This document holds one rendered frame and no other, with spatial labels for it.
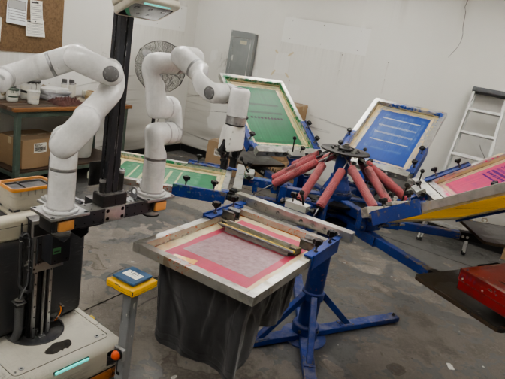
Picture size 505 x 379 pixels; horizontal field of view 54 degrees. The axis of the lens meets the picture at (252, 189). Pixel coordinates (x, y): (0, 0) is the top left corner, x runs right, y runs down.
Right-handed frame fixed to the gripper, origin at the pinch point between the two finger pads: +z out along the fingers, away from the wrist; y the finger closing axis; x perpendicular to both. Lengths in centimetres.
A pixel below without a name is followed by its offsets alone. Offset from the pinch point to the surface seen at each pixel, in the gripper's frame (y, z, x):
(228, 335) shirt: 3, 66, 16
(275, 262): -26, 43, 14
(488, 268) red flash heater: -74, 28, 87
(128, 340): 34, 68, -7
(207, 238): -19, 43, -20
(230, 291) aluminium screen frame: 12.9, 41.2, 20.2
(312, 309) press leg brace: -118, 110, -6
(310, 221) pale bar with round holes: -68, 35, 5
